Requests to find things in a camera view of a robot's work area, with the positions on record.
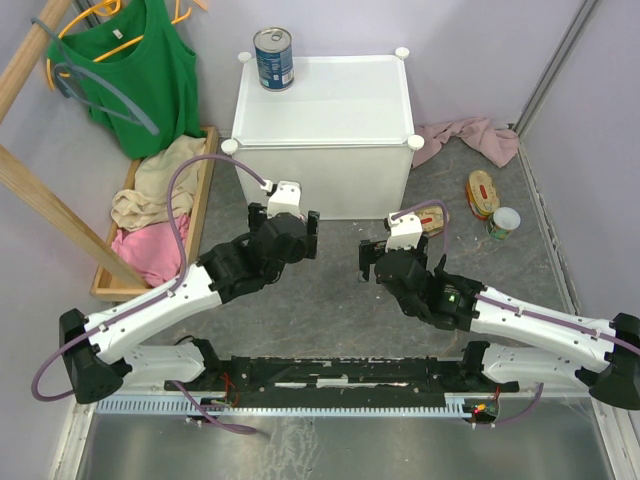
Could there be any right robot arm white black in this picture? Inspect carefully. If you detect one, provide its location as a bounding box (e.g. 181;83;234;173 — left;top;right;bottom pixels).
358;235;639;410

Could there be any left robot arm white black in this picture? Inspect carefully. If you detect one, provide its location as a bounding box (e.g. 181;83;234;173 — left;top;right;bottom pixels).
59;203;320;404

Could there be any white cube cabinet counter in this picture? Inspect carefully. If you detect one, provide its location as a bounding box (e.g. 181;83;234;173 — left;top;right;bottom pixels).
221;47;424;220

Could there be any oval gold tin near cabinet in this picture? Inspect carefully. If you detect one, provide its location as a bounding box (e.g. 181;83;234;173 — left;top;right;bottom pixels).
415;205;450;237

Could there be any oval gold tin right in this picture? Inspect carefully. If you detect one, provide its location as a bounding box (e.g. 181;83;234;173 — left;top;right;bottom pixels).
465;170;501;220

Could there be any green can white lid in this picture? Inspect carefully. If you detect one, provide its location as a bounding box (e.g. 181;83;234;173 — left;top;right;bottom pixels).
486;207;521;241

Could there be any pink cloth in tray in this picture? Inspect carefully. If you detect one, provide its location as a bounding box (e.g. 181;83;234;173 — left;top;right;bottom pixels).
111;222;182;287

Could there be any beige cloth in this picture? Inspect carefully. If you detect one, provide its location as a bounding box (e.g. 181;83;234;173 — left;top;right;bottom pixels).
111;135;206;232

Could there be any mauve cloth on floor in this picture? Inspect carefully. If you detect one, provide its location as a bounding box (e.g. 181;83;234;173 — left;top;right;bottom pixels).
412;117;520;168

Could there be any wooden tray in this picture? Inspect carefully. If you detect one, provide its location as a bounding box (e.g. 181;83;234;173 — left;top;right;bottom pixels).
90;126;219;302

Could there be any green tank top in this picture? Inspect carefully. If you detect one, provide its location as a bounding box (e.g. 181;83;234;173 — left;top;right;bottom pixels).
62;25;203;159

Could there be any wooden rack pole lower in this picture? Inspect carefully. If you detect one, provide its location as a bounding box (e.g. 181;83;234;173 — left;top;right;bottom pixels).
1;146;146;286

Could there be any wooden rack pole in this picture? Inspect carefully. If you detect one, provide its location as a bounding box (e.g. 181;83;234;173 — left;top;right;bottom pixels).
1;0;71;120
1;146;146;286

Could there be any grey blue clothes hanger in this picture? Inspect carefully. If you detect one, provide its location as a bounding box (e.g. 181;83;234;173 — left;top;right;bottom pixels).
29;17;161;136

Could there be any orange clothes hanger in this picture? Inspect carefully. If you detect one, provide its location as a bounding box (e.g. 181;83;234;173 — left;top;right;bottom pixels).
45;1;208;90

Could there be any wooden rack pole upper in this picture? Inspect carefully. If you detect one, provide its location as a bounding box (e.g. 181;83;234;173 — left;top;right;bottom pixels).
1;0;71;120

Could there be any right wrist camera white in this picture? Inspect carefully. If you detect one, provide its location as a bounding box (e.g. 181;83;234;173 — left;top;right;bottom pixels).
385;212;423;252

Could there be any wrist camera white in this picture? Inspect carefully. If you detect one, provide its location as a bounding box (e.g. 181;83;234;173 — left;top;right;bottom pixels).
385;212;423;252
260;180;301;218

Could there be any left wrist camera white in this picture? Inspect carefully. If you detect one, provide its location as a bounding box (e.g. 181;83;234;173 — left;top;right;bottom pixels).
260;180;301;218

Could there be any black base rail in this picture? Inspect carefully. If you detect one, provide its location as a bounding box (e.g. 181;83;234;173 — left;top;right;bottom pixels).
184;357;519;408

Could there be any white cable duct comb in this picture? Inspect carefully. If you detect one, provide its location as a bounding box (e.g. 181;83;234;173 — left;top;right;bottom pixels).
95;395;471;419

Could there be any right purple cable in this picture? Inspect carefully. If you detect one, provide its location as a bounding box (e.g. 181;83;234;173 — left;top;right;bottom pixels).
389;199;640;431

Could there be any purple cable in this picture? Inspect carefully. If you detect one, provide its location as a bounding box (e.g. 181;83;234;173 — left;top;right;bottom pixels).
30;153;274;435
389;199;640;431

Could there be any aluminium floor rail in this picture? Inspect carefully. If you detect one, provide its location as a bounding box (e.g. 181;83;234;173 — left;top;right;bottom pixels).
69;354;626;401

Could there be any aluminium frame post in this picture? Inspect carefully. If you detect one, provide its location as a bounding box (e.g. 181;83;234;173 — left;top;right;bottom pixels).
513;0;601;137

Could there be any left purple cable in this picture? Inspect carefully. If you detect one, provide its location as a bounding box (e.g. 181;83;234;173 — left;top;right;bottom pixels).
30;153;274;435

